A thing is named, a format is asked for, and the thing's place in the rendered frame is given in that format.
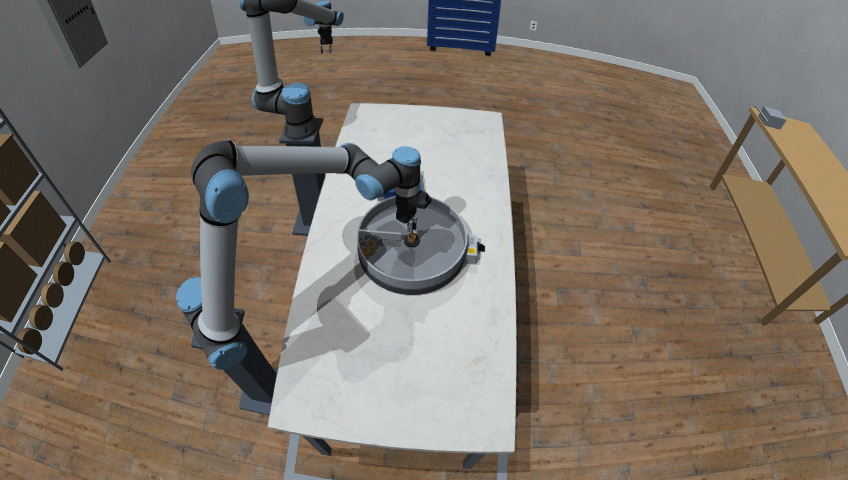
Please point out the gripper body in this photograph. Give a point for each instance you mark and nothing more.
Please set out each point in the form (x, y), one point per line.
(407, 204)
(325, 34)

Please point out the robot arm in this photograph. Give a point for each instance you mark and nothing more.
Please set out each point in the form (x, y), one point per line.
(291, 160)
(264, 53)

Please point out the grey turntable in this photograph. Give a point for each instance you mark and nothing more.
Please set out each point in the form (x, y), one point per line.
(430, 265)

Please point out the grey control box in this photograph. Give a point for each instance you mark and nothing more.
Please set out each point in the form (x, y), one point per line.
(473, 250)

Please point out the white table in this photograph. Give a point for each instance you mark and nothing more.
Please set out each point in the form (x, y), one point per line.
(430, 132)

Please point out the blue drawer cabinet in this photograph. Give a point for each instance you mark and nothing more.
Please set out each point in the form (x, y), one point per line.
(464, 26)

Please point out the brown roll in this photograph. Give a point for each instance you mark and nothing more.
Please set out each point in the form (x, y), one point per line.
(41, 318)
(52, 295)
(74, 253)
(63, 273)
(30, 340)

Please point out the brown cardboard box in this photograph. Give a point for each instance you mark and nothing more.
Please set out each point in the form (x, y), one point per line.
(13, 281)
(33, 228)
(14, 169)

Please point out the metal shelf unit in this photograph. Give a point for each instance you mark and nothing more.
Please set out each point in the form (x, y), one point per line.
(76, 298)

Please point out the wooden workbench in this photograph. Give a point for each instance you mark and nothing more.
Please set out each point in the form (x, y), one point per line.
(762, 225)

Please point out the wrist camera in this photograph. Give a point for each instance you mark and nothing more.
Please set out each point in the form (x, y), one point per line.
(424, 199)

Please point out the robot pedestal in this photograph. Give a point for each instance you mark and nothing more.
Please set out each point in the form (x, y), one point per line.
(255, 381)
(308, 205)

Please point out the grey wall panel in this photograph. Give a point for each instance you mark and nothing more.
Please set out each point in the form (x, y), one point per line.
(76, 30)

